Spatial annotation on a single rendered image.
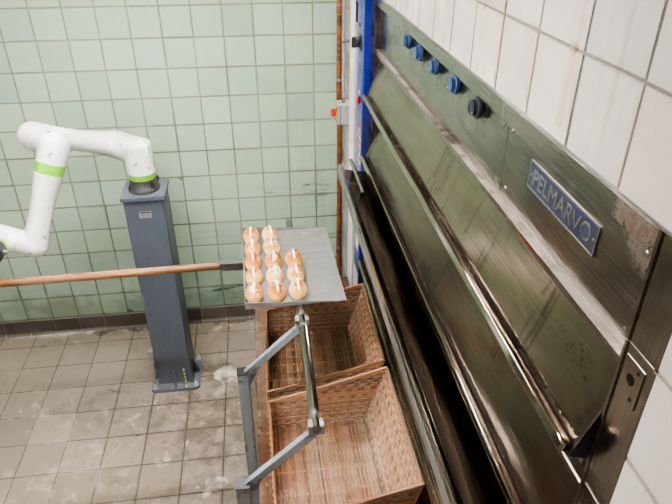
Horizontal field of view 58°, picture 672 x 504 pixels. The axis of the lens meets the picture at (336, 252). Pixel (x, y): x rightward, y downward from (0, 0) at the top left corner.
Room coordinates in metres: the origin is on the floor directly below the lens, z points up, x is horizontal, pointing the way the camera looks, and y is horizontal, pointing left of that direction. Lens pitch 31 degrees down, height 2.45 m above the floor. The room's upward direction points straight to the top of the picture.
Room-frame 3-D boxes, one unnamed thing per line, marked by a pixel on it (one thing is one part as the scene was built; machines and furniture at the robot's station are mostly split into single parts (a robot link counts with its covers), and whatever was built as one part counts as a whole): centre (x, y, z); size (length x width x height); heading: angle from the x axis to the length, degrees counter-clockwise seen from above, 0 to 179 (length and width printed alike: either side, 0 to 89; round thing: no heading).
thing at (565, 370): (1.52, -0.27, 1.80); 1.79 x 0.11 x 0.19; 7
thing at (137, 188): (2.71, 0.93, 1.23); 0.26 x 0.15 x 0.06; 8
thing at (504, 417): (1.52, -0.27, 1.54); 1.79 x 0.11 x 0.19; 7
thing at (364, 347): (2.06, 0.07, 0.72); 0.56 x 0.49 x 0.28; 6
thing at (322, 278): (2.01, 0.18, 1.19); 0.55 x 0.36 x 0.03; 9
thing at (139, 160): (2.66, 0.93, 1.36); 0.16 x 0.13 x 0.19; 52
